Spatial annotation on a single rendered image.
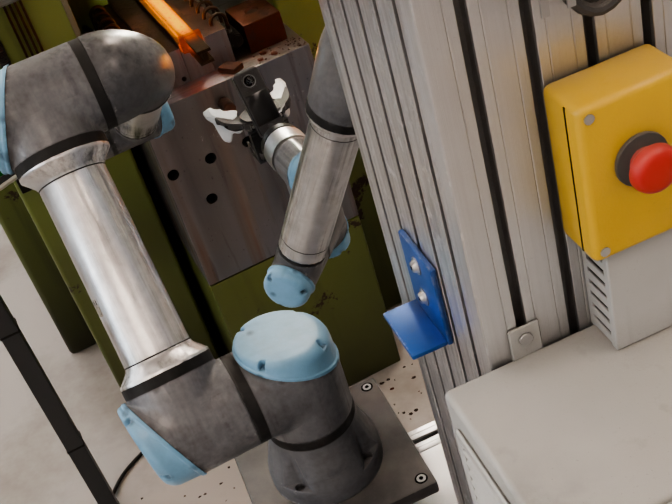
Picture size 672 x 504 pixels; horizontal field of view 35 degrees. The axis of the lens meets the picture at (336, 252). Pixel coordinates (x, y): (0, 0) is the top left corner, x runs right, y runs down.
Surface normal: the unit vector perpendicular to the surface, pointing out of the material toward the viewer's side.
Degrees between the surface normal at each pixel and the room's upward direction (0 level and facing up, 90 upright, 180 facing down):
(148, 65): 80
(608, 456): 0
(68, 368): 0
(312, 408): 90
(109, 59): 49
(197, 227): 90
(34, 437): 0
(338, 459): 73
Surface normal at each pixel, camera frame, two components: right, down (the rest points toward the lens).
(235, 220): 0.40, 0.47
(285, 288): -0.31, 0.63
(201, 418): 0.18, -0.17
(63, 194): -0.18, 0.07
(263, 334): -0.13, -0.82
